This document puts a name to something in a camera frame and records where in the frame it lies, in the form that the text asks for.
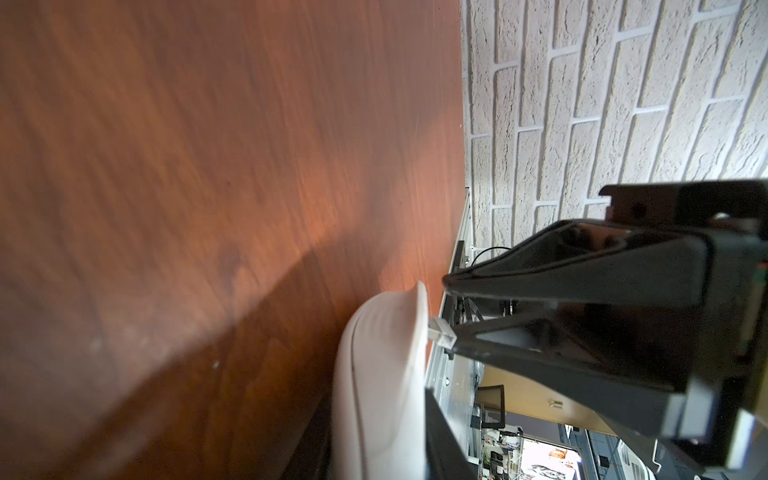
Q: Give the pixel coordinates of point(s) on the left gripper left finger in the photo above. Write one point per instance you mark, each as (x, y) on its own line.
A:
(311, 460)

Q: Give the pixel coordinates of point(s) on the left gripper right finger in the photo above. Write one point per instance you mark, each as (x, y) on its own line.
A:
(445, 459)

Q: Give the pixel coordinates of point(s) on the white wireless mouse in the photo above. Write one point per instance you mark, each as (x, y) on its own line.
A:
(378, 394)

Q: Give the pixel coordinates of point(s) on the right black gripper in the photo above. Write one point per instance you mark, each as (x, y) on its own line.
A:
(672, 340)

